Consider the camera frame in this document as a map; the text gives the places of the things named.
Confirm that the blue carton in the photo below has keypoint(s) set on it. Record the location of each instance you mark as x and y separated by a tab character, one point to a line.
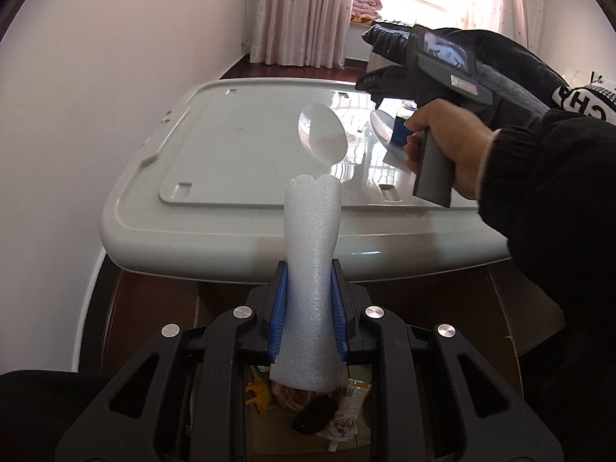
400	130

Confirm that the pink blanket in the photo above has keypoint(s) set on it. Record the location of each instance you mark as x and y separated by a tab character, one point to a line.
365	7

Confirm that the pink patterned curtain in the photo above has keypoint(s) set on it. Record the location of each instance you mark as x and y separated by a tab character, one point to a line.
510	0
298	9

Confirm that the cardboard box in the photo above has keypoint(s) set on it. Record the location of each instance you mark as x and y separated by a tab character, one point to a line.
512	308

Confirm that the pink snack packet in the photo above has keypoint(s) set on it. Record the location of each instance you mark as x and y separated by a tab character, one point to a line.
293	397

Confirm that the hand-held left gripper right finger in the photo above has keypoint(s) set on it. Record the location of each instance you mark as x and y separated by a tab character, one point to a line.
339	308

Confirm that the white foam sleeve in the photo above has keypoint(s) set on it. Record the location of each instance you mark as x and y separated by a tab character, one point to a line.
310	274

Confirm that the person's right forearm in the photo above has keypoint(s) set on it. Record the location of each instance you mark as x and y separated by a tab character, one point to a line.
553	178

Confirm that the black and white printed garment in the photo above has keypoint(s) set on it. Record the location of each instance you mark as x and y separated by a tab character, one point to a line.
584	98

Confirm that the white plastic bin lid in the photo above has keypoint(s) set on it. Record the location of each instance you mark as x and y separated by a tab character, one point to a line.
216	154

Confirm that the person's right hand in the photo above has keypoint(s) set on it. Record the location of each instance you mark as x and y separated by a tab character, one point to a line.
457	139

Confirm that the white spouted pouch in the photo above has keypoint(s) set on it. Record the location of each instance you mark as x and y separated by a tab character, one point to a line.
344	418

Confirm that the dark cloth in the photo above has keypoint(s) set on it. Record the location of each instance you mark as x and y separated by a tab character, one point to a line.
38	418

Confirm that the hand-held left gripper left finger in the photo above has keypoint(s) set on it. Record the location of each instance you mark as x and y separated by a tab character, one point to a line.
279	308

